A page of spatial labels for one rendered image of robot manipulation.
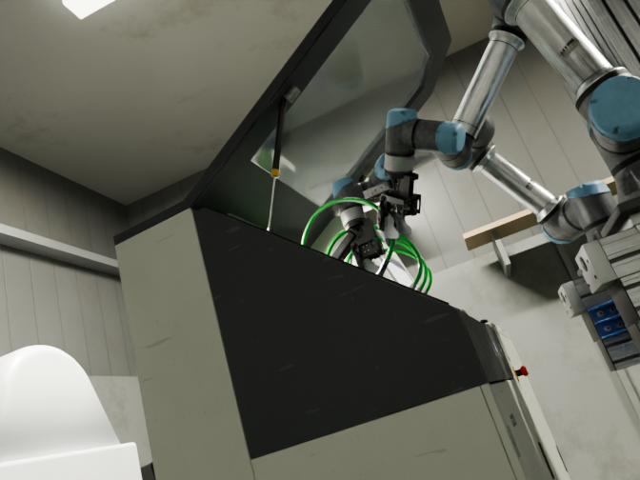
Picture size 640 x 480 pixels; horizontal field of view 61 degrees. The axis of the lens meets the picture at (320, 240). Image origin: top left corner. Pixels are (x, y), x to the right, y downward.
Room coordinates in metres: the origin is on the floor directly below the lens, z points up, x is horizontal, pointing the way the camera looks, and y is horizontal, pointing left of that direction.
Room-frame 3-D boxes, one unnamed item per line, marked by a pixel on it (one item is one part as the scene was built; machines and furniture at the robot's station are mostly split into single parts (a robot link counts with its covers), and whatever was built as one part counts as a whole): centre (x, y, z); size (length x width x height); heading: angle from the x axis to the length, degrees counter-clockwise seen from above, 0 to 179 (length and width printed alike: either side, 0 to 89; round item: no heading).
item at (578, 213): (1.63, -0.84, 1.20); 0.13 x 0.12 x 0.14; 15
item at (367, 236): (1.57, -0.13, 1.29); 0.09 x 0.08 x 0.12; 72
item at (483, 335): (1.50, -0.33, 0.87); 0.62 x 0.04 x 0.16; 162
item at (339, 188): (1.57, -0.12, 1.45); 0.09 x 0.08 x 0.11; 105
